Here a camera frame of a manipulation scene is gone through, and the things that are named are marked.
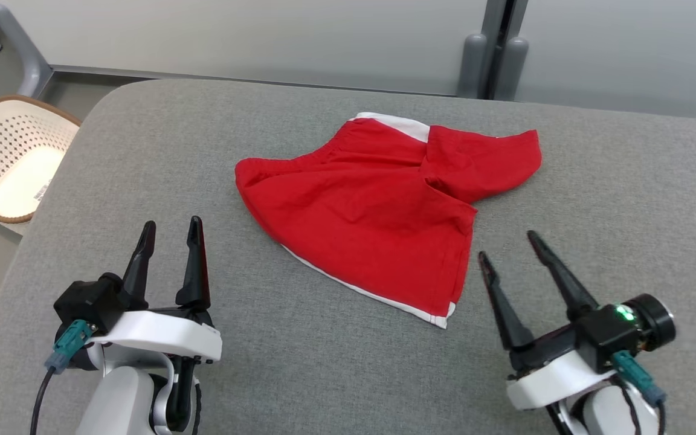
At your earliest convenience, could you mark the grey metal partition post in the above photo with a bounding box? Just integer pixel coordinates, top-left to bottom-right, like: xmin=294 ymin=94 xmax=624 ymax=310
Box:
xmin=457 ymin=0 xmax=530 ymax=102

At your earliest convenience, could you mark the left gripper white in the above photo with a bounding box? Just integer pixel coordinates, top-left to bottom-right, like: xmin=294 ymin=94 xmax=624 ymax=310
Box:
xmin=85 ymin=216 xmax=223 ymax=367

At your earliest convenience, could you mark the thick grey metal partition leg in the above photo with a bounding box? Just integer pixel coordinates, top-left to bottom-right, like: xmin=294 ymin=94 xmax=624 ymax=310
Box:
xmin=0 ymin=0 xmax=54 ymax=98

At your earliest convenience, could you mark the cream laundry basket brown rim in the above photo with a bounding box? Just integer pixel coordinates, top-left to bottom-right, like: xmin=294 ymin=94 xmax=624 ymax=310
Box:
xmin=0 ymin=94 xmax=82 ymax=226

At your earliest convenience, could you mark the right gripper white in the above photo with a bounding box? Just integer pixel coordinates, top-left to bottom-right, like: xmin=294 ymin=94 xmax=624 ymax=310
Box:
xmin=478 ymin=230 xmax=677 ymax=413

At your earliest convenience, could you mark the red shorts white trim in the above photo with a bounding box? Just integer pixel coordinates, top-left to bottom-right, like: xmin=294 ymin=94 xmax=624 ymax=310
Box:
xmin=234 ymin=112 xmax=543 ymax=330

